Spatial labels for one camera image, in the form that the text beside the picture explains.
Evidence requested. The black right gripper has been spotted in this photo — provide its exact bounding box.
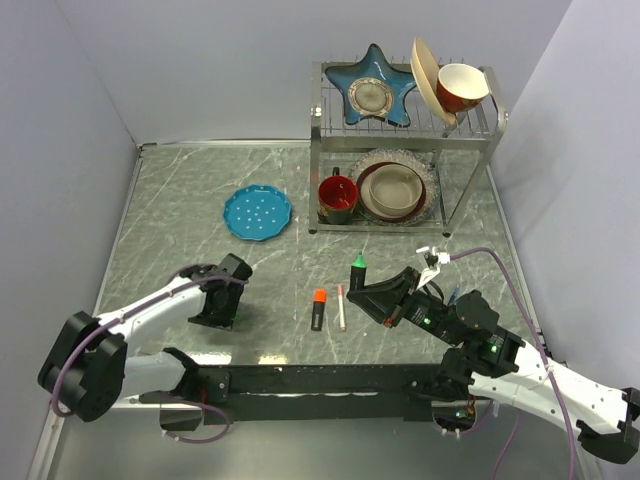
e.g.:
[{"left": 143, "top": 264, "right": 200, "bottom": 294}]
[{"left": 345, "top": 265, "right": 461, "bottom": 345}]

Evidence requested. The black green-tipped highlighter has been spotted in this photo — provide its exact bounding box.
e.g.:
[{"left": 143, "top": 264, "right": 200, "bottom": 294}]
[{"left": 349, "top": 251, "right": 367, "bottom": 291}]

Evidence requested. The white pink-tipped marker pen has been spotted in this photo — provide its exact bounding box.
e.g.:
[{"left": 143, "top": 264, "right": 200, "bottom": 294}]
[{"left": 337, "top": 284, "right": 347, "bottom": 332}]

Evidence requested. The orange highlighter cap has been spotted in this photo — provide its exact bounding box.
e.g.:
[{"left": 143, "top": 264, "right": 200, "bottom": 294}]
[{"left": 313, "top": 288, "right": 327, "bottom": 304}]

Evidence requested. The black orange-tipped highlighter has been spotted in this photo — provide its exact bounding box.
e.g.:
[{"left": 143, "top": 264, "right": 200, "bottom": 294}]
[{"left": 311, "top": 301, "right": 326, "bottom": 331}]

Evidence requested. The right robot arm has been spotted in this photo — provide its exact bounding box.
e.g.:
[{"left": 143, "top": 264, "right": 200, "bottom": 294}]
[{"left": 347, "top": 267, "right": 639, "bottom": 464}]

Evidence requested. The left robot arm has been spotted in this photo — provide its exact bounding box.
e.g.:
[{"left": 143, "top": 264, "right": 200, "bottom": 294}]
[{"left": 37, "top": 253, "right": 253, "bottom": 422}]

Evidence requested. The blue pen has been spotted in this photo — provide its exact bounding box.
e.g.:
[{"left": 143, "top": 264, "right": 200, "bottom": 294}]
[{"left": 448, "top": 285, "right": 460, "bottom": 305}]

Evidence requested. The blue polka dot plate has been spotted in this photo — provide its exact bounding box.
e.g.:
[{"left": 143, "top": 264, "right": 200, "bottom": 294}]
[{"left": 222, "top": 184, "right": 292, "bottom": 241}]

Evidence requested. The beige bowl on lower shelf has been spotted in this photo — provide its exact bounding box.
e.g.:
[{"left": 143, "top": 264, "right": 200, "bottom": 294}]
[{"left": 360, "top": 163, "right": 425, "bottom": 218}]

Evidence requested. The dark floral red mug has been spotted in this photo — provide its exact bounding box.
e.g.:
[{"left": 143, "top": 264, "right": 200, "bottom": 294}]
[{"left": 318, "top": 167, "right": 359, "bottom": 225}]

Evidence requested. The patterned glass plate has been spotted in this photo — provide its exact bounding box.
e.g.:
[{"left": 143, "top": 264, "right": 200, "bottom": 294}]
[{"left": 348, "top": 148, "right": 441, "bottom": 227}]

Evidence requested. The dark red plate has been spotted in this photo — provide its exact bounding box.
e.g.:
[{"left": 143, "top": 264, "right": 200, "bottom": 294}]
[{"left": 355, "top": 160, "right": 428, "bottom": 221}]

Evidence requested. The stainless steel dish rack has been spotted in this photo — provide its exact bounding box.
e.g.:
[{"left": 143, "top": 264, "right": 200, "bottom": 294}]
[{"left": 306, "top": 62, "right": 509, "bottom": 238}]

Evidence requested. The blue star-shaped dish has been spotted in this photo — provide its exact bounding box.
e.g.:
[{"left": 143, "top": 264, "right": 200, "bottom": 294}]
[{"left": 325, "top": 43, "right": 416, "bottom": 128}]

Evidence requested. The red and white bowl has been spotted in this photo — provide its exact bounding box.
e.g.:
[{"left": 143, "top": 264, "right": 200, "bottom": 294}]
[{"left": 436, "top": 63, "right": 489, "bottom": 113}]

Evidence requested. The cream plate on rack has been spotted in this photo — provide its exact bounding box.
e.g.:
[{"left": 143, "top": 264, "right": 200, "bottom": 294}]
[{"left": 410, "top": 37, "right": 456, "bottom": 125}]

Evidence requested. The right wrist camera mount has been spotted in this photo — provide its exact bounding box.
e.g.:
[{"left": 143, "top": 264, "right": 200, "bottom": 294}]
[{"left": 416, "top": 246, "right": 451, "bottom": 289}]

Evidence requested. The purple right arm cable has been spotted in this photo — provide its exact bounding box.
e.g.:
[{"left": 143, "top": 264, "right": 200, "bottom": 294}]
[{"left": 447, "top": 247, "right": 579, "bottom": 480}]

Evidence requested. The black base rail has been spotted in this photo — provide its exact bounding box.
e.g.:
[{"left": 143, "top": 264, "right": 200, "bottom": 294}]
[{"left": 137, "top": 363, "right": 496, "bottom": 424}]

